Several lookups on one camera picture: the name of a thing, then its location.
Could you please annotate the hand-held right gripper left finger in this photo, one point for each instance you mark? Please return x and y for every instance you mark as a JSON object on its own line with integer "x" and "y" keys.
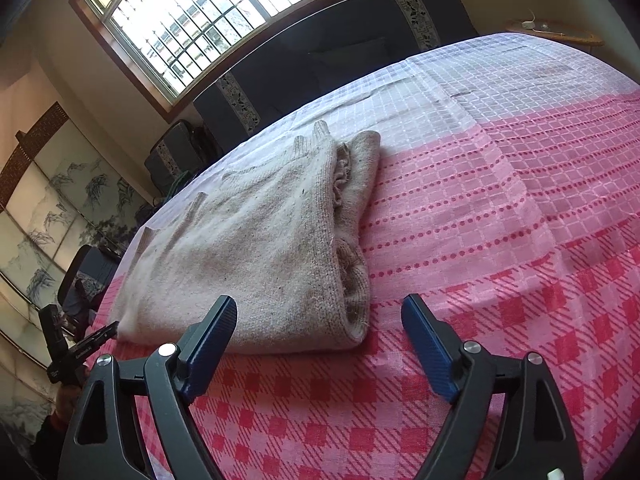
{"x": 212, "y": 345}

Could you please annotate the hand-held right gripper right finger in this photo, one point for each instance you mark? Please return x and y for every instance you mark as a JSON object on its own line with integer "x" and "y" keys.
{"x": 430, "y": 350}

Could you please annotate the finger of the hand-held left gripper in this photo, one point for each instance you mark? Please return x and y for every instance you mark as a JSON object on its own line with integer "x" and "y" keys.
{"x": 102, "y": 337}

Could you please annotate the beige knit sweater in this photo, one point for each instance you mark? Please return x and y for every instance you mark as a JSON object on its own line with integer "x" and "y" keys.
{"x": 250, "y": 240}

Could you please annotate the person's left hand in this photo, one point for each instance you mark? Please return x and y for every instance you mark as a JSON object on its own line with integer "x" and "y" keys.
{"x": 66, "y": 402}

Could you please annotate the black chair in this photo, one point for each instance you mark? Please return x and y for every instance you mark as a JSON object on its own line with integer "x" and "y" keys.
{"x": 95, "y": 265}

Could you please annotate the landscape painted folding screen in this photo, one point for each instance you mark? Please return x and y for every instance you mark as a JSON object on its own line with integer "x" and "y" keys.
{"x": 60, "y": 200}

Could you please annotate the pink and lilac checked bedsheet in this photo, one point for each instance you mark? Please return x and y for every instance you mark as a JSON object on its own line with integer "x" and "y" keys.
{"x": 500, "y": 210}

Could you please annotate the dark cushioned armchair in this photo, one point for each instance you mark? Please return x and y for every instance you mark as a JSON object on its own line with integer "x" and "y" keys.
{"x": 175, "y": 150}

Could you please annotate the dark blue sofa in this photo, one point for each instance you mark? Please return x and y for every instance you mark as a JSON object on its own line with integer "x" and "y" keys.
{"x": 320, "y": 55}

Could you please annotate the barred window with wooden frame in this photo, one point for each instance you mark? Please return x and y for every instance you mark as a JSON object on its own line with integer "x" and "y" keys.
{"x": 200, "y": 10}

